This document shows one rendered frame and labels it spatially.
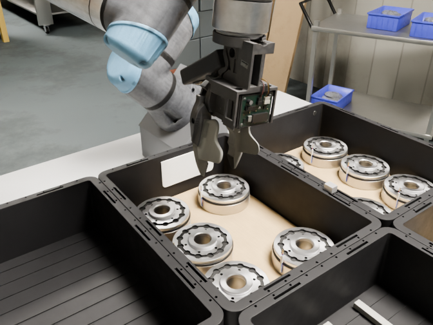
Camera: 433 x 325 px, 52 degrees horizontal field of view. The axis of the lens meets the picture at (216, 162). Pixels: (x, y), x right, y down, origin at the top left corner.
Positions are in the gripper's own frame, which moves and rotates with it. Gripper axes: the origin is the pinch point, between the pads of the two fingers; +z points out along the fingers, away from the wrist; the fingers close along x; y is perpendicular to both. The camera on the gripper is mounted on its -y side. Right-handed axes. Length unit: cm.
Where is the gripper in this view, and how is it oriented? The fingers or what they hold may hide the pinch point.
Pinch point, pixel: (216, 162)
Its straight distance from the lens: 68.4
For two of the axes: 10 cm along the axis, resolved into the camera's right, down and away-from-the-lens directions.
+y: 5.8, 4.0, -7.1
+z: -0.9, 9.0, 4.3
